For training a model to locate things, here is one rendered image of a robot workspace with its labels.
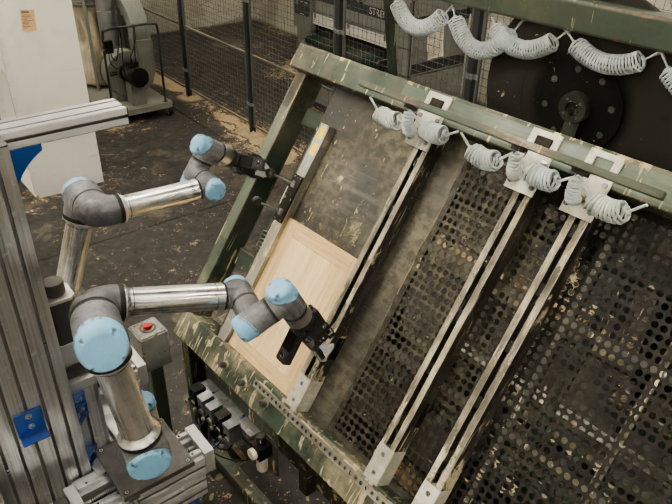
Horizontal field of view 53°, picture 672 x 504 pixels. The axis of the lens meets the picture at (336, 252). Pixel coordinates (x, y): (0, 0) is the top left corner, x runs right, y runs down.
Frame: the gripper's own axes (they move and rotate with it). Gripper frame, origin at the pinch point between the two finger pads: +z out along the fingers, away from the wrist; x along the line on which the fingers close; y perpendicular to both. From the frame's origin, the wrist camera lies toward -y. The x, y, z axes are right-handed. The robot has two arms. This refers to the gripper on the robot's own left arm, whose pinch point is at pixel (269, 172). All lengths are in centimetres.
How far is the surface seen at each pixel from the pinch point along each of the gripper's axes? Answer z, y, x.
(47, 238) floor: 72, 303, 32
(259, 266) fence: 8.1, 3.2, 36.0
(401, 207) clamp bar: 6, -60, 10
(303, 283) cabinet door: 10.5, -19.4, 39.8
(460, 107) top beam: 2, -78, -23
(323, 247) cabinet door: 10.2, -25.9, 25.4
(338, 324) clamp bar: 5, -44, 52
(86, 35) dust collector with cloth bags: 162, 506, -201
